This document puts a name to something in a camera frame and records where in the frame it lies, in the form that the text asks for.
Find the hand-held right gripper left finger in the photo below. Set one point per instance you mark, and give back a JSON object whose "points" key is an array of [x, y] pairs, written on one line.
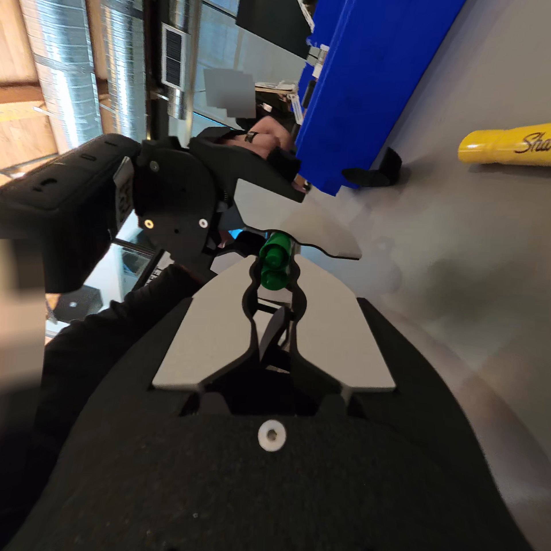
{"points": [[202, 335]]}

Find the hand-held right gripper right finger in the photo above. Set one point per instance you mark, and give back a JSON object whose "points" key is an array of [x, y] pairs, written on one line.
{"points": [[340, 340]]}

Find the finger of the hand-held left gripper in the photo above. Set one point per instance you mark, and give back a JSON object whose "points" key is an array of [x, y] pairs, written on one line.
{"points": [[275, 211]]}

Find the green dry erase marker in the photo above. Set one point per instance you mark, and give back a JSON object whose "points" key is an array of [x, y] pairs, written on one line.
{"points": [[273, 277], [277, 247]]}

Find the person's left hand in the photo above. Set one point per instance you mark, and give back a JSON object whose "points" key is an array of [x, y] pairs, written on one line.
{"points": [[271, 133]]}

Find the blue plastic bin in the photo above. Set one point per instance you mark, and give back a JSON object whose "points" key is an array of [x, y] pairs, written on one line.
{"points": [[366, 86]]}

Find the yellow highlighter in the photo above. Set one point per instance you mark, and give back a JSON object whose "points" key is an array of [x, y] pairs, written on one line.
{"points": [[495, 144]]}

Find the metal duct with vent grille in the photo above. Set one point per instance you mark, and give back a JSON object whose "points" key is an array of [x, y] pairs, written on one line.
{"points": [[174, 56]]}

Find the foil insulated ceiling duct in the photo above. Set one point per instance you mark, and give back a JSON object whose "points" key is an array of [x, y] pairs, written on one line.
{"points": [[64, 73], [122, 64]]}

